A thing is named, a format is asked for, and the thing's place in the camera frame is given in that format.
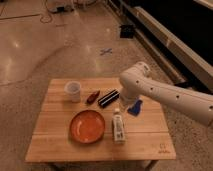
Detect black box on floor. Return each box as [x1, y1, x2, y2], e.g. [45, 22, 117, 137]
[120, 25, 134, 38]

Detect white plastic cup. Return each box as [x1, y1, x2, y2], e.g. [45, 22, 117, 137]
[64, 81, 81, 103]

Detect dark red small object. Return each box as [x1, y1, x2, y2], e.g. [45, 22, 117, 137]
[86, 91, 100, 104]

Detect wooden table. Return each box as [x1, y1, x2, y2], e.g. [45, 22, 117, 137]
[25, 78, 176, 163]

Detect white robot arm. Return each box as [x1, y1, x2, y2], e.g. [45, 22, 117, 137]
[119, 62, 213, 126]

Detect blue plastic object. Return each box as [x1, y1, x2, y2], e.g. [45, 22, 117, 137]
[127, 100, 143, 116]

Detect white bottle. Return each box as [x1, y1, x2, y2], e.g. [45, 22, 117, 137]
[112, 108, 125, 143]

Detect black striped box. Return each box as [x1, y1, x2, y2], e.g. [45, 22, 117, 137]
[98, 90, 120, 108]

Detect floor cable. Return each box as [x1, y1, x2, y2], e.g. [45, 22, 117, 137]
[39, 0, 54, 24]

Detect orange ceramic bowl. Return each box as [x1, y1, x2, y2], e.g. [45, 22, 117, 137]
[69, 110, 105, 144]

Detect long grey rail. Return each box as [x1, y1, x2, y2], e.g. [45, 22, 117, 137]
[105, 0, 213, 93]

